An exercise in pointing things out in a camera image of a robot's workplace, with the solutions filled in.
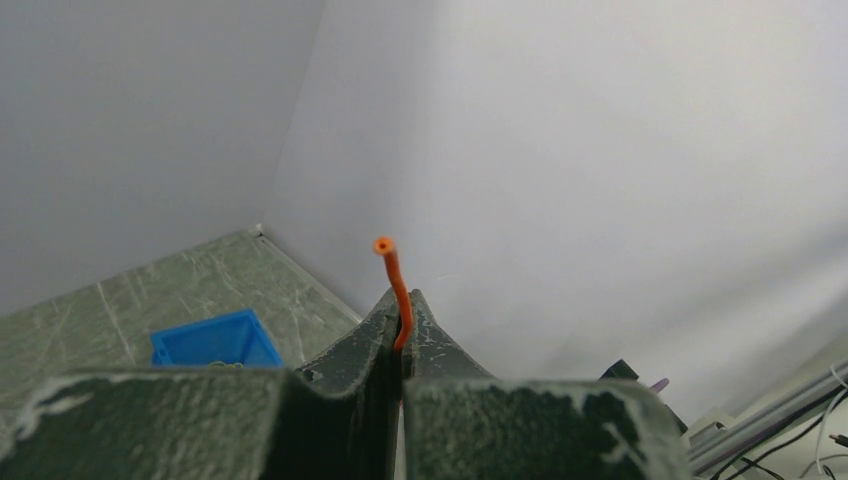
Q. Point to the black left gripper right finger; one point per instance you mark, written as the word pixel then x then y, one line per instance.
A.
pixel 461 422

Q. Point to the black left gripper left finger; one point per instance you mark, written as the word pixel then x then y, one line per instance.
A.
pixel 334 417

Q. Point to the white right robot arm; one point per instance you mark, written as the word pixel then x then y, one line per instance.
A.
pixel 622 371

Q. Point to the blue plastic bin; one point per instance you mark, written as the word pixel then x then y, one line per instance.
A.
pixel 236 338

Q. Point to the aluminium frame rail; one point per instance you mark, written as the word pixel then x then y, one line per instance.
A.
pixel 728 442

